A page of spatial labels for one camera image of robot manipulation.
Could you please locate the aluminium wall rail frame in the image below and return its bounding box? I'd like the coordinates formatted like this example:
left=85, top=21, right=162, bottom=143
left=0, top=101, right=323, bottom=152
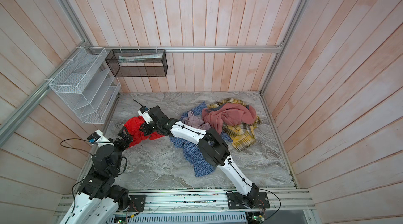
left=1, top=0, right=309, bottom=146

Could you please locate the white paper in basket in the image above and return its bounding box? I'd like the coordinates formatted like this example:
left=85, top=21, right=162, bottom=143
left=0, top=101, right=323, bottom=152
left=118, top=53, right=164, bottom=63

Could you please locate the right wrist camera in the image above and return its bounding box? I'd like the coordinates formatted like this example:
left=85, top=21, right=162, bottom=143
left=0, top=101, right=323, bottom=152
left=137, top=106, right=153, bottom=124

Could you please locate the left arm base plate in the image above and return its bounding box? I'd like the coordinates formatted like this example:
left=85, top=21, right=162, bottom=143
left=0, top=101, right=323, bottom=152
left=118, top=195, right=147, bottom=212

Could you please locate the dusty pink cloth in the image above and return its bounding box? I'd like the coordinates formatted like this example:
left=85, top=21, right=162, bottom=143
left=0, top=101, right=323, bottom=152
left=201, top=103, right=258, bottom=134

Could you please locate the white wire mesh shelf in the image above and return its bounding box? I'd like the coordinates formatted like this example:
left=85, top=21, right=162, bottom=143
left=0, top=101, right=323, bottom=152
left=49, top=47, right=121, bottom=124

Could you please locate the black wire mesh basket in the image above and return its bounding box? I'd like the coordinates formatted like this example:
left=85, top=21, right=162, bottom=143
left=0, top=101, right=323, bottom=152
left=106, top=49, right=169, bottom=78

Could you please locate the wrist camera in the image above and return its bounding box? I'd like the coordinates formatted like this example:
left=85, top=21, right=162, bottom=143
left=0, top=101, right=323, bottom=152
left=137, top=106, right=153, bottom=124
left=87, top=130, right=106, bottom=145

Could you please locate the red cloth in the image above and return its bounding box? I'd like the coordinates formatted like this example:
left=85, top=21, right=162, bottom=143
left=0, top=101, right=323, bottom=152
left=124, top=116, right=163, bottom=147

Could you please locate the blue checkered cloth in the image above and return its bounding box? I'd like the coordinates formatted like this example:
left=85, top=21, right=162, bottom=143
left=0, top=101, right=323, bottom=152
left=171, top=102, right=236, bottom=178

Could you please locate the light mauve cloth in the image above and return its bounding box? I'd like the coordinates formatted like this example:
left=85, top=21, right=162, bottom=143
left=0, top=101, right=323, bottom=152
left=182, top=111, right=211, bottom=130

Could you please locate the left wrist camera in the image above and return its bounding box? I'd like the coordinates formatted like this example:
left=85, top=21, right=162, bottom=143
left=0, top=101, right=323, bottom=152
left=87, top=130, right=106, bottom=145

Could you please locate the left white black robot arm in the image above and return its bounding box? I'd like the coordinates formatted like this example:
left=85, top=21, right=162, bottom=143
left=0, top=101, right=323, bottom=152
left=61, top=128, right=133, bottom=224

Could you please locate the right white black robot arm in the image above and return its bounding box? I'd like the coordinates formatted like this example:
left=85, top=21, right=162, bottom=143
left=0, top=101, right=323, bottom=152
left=137, top=106, right=259, bottom=208

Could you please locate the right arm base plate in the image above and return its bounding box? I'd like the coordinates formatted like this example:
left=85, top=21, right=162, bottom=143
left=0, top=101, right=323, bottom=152
left=226, top=191, right=270, bottom=209

